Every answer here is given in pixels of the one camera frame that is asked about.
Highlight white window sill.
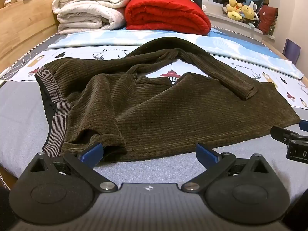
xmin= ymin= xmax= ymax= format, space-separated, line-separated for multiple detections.
xmin=206 ymin=3 xmax=275 ymax=39

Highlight dark red bag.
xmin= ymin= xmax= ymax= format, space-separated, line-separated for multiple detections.
xmin=257 ymin=4 xmax=278 ymax=35

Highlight white cable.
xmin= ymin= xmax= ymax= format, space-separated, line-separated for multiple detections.
xmin=2 ymin=53 xmax=33 ymax=80

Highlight yellow plush toy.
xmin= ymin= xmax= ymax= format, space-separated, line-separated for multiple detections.
xmin=226 ymin=0 xmax=243 ymax=20
xmin=241 ymin=5 xmax=255 ymax=20

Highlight printed bed sheet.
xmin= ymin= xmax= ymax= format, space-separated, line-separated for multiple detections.
xmin=0 ymin=29 xmax=308 ymax=181

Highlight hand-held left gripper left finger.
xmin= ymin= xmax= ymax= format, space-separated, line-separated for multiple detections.
xmin=30 ymin=143 xmax=118 ymax=193

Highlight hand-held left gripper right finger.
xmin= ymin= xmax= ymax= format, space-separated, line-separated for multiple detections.
xmin=182 ymin=143 xmax=269 ymax=194

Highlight brown corduroy pants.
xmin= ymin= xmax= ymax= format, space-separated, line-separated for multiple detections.
xmin=35 ymin=37 xmax=301 ymax=163

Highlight white folded quilt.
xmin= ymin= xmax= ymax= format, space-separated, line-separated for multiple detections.
xmin=52 ymin=0 xmax=130 ymax=35

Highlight red folded blanket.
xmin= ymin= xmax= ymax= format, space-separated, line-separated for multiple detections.
xmin=124 ymin=0 xmax=212 ymax=36

